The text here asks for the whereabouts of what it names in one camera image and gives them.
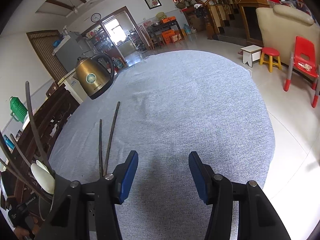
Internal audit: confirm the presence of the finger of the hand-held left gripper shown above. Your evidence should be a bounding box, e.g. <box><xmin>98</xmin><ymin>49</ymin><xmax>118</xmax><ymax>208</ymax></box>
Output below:
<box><xmin>189</xmin><ymin>151</ymin><xmax>292</xmax><ymax>240</ymax></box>
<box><xmin>32</xmin><ymin>150</ymin><xmax>139</xmax><ymax>240</ymax></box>

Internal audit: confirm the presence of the dark metal cup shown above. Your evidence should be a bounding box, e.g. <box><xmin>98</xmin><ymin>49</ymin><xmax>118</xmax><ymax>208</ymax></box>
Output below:
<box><xmin>37</xmin><ymin>174</ymin><xmax>74</xmax><ymax>222</ymax></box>

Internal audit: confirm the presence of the white plastic spoon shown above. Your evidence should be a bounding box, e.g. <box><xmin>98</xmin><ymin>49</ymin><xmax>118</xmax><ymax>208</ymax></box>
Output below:
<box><xmin>30</xmin><ymin>163</ymin><xmax>55</xmax><ymax>195</ymax></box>
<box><xmin>36</xmin><ymin>160</ymin><xmax>50</xmax><ymax>174</ymax></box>

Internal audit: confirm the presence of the person's left hand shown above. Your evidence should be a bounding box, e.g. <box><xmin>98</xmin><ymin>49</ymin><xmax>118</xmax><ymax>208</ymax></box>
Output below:
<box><xmin>13</xmin><ymin>226</ymin><xmax>34</xmax><ymax>240</ymax></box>

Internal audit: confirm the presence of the teal bottle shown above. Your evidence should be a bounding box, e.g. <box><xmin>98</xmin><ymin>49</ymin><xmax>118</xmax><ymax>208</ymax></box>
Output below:
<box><xmin>2</xmin><ymin>134</ymin><xmax>15</xmax><ymax>153</ymax></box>

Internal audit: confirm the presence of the round table with blue cloth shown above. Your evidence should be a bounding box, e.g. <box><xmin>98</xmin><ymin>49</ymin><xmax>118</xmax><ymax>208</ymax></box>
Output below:
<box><xmin>49</xmin><ymin>50</ymin><xmax>277</xmax><ymax>240</ymax></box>

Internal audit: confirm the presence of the carved wooden sideboard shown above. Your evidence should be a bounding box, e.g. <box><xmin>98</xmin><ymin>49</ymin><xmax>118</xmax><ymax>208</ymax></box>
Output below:
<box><xmin>0</xmin><ymin>85</ymin><xmax>80</xmax><ymax>205</ymax></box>

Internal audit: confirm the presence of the bronze electric kettle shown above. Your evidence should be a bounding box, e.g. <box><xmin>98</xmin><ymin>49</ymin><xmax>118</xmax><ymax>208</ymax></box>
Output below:
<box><xmin>75</xmin><ymin>52</ymin><xmax>115</xmax><ymax>100</ymax></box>

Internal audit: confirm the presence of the green thermos jug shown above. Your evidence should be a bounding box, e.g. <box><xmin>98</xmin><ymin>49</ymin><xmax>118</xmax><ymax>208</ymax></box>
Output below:
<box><xmin>9</xmin><ymin>96</ymin><xmax>28</xmax><ymax>123</ymax></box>

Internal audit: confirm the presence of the white chest freezer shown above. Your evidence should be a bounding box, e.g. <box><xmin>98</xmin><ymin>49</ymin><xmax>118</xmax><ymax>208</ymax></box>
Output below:
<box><xmin>59</xmin><ymin>76</ymin><xmax>84</xmax><ymax>104</ymax></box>

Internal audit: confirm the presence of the dark wooden chair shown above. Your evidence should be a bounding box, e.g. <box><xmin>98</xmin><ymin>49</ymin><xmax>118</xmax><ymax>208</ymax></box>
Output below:
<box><xmin>46</xmin><ymin>81</ymin><xmax>60</xmax><ymax>98</ymax></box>

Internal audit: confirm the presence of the grey refrigerator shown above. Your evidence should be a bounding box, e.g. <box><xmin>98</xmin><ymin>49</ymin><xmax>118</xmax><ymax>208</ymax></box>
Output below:
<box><xmin>52</xmin><ymin>31</ymin><xmax>97</xmax><ymax>73</ymax></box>

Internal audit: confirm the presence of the small white stool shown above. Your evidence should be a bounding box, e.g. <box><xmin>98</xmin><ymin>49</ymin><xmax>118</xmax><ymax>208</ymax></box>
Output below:
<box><xmin>240</xmin><ymin>45</ymin><xmax>263</xmax><ymax>67</ymax></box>

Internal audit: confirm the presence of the slatted wooden chair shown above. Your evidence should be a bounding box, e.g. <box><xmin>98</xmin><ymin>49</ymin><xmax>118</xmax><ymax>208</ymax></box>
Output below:
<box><xmin>139</xmin><ymin>25</ymin><xmax>154</xmax><ymax>50</ymax></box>

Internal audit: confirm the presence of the orange crate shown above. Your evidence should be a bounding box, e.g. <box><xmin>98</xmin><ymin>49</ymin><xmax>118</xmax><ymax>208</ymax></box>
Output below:
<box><xmin>161</xmin><ymin>29</ymin><xmax>182</xmax><ymax>46</ymax></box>

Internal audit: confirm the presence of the yellow stool red seat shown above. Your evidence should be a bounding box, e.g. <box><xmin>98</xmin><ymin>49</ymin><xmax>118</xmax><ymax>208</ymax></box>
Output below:
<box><xmin>259</xmin><ymin>47</ymin><xmax>282</xmax><ymax>73</ymax></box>

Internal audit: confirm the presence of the brown wooden door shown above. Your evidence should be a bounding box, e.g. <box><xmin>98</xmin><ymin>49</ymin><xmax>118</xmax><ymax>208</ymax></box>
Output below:
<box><xmin>26</xmin><ymin>30</ymin><xmax>68</xmax><ymax>83</ymax></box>

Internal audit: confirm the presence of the dark dining table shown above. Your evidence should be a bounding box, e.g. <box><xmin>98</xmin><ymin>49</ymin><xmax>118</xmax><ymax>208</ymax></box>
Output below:
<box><xmin>146</xmin><ymin>20</ymin><xmax>185</xmax><ymax>48</ymax></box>

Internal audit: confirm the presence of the red plastic chair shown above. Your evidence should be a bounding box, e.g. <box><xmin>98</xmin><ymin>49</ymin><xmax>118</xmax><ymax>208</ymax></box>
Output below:
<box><xmin>283</xmin><ymin>36</ymin><xmax>320</xmax><ymax>108</ymax></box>

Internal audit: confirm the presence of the wooden staircase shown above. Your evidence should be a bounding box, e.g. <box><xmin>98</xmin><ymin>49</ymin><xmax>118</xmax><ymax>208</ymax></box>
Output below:
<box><xmin>202</xmin><ymin>0</ymin><xmax>270</xmax><ymax>47</ymax></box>

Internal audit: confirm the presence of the beige sofa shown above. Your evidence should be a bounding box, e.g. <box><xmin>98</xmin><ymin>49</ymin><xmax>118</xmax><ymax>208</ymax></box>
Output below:
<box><xmin>255</xmin><ymin>4</ymin><xmax>320</xmax><ymax>73</ymax></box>

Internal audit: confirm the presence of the pendant ceiling lamp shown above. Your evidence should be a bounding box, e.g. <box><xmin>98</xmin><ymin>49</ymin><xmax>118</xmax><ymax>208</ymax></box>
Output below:
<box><xmin>67</xmin><ymin>0</ymin><xmax>78</xmax><ymax>14</ymax></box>

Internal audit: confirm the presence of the framed wall picture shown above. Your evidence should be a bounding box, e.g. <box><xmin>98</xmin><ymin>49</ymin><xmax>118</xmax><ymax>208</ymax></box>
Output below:
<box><xmin>143</xmin><ymin>0</ymin><xmax>161</xmax><ymax>10</ymax></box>

